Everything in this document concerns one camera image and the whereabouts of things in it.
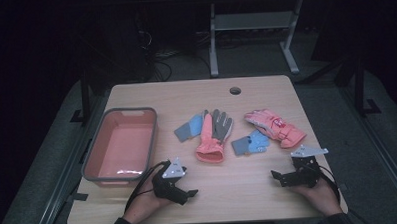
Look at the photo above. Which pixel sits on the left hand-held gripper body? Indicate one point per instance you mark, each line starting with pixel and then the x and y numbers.
pixel 169 188

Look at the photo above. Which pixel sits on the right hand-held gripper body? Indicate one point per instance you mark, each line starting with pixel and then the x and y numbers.
pixel 305 175

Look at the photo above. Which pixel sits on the blue and grey glove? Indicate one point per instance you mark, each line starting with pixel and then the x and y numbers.
pixel 251 143
pixel 190 127

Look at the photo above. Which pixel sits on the pink glove with grey palm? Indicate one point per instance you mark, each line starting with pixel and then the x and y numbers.
pixel 209 148

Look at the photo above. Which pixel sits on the pink basket with grey rim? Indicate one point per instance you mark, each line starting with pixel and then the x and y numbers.
pixel 121 144

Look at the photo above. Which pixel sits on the person's right hand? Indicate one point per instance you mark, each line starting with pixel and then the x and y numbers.
pixel 323 197

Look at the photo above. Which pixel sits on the person's left hand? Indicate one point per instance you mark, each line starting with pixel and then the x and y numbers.
pixel 143 204

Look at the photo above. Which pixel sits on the pink padded ski glove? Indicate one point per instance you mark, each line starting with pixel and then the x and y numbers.
pixel 273 126

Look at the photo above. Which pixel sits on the black metal stand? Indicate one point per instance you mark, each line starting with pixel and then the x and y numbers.
pixel 85 96
pixel 359 86

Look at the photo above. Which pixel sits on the grey metal rail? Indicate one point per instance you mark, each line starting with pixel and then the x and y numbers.
pixel 383 152
pixel 66 176

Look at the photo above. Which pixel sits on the grey metal frame desk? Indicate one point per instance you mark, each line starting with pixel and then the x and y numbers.
pixel 250 20

